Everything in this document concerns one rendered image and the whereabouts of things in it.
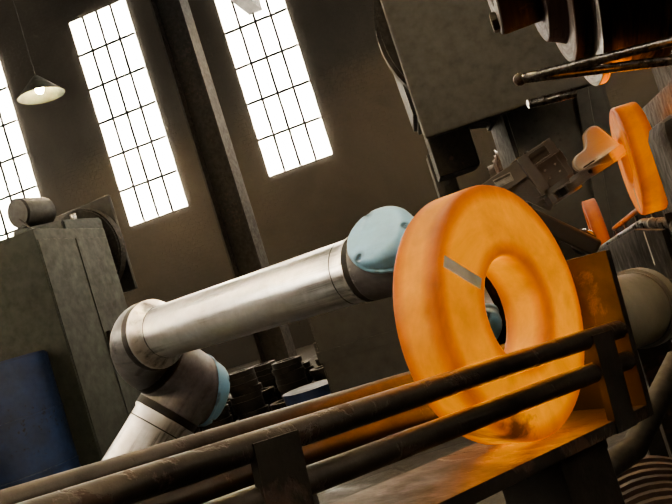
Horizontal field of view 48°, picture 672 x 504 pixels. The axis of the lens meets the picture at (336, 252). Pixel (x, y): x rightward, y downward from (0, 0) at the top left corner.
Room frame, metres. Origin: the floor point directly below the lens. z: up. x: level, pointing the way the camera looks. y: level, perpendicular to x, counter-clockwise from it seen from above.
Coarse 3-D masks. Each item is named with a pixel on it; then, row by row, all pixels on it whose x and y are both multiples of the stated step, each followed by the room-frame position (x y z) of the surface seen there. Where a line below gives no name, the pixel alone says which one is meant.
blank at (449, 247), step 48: (480, 192) 0.45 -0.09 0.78; (432, 240) 0.41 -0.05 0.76; (480, 240) 0.44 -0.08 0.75; (528, 240) 0.48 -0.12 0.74; (432, 288) 0.40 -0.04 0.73; (480, 288) 0.43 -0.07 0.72; (528, 288) 0.48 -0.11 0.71; (432, 336) 0.40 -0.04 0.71; (480, 336) 0.42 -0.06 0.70; (528, 336) 0.48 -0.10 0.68; (528, 384) 0.44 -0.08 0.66; (480, 432) 0.42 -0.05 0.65; (528, 432) 0.43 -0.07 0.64
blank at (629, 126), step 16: (624, 112) 1.00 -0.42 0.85; (640, 112) 0.99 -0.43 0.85; (624, 128) 0.98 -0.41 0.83; (640, 128) 0.98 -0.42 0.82; (624, 144) 1.01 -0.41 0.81; (640, 144) 0.97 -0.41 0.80; (624, 160) 1.08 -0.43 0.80; (640, 160) 0.97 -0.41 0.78; (624, 176) 1.10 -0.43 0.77; (640, 176) 0.98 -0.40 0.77; (656, 176) 0.98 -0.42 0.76; (640, 192) 1.00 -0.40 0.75; (656, 192) 0.99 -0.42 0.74; (640, 208) 1.04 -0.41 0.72; (656, 208) 1.02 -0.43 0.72
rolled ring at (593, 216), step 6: (582, 204) 1.89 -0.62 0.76; (588, 204) 1.87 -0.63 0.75; (594, 204) 1.86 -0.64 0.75; (588, 210) 1.85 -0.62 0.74; (594, 210) 1.85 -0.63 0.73; (588, 216) 1.84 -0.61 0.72; (594, 216) 1.84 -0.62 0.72; (600, 216) 1.83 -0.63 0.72; (588, 222) 1.96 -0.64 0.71; (594, 222) 1.83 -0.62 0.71; (600, 222) 1.83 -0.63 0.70; (594, 228) 1.83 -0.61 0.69; (600, 228) 1.83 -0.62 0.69; (606, 228) 1.82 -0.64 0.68; (600, 234) 1.83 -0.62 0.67; (606, 234) 1.82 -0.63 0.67; (606, 240) 1.82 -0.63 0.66
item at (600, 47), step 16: (592, 0) 0.75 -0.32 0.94; (608, 0) 0.72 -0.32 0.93; (624, 0) 0.74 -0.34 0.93; (640, 0) 0.74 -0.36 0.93; (656, 0) 0.74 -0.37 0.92; (592, 16) 0.78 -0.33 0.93; (608, 16) 0.74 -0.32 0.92; (624, 16) 0.75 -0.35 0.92; (640, 16) 0.76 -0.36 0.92; (656, 16) 0.76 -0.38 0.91; (608, 32) 0.75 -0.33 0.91; (624, 32) 0.77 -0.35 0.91; (640, 32) 0.78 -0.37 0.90; (656, 32) 0.79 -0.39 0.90; (592, 48) 0.84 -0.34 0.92; (608, 48) 0.78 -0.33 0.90; (592, 80) 0.92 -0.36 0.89
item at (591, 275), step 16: (592, 256) 0.50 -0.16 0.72; (608, 256) 0.49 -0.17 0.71; (576, 272) 0.51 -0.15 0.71; (592, 272) 0.50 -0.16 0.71; (608, 272) 0.49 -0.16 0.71; (576, 288) 0.51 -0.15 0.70; (592, 288) 0.50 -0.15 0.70; (608, 288) 0.49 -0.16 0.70; (592, 304) 0.50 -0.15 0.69; (608, 304) 0.49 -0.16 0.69; (624, 304) 0.49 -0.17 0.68; (592, 320) 0.50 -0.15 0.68; (608, 320) 0.49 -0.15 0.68; (624, 320) 0.49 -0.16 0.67; (640, 368) 0.49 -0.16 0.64; (592, 384) 0.51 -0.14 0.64; (640, 384) 0.48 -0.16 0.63; (592, 400) 0.51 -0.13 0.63; (640, 400) 0.48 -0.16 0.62
